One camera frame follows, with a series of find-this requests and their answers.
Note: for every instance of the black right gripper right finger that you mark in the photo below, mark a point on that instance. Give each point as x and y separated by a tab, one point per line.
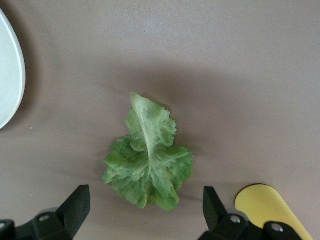
220	220

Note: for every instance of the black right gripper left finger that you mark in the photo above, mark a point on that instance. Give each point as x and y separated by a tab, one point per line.
70	215

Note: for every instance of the yellow squeeze bottle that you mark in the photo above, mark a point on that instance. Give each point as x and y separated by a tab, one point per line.
262	202

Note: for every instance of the green lettuce leaf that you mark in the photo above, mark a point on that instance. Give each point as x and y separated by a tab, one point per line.
147	162

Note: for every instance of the beige round plate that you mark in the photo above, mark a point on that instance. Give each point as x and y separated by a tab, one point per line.
10	70

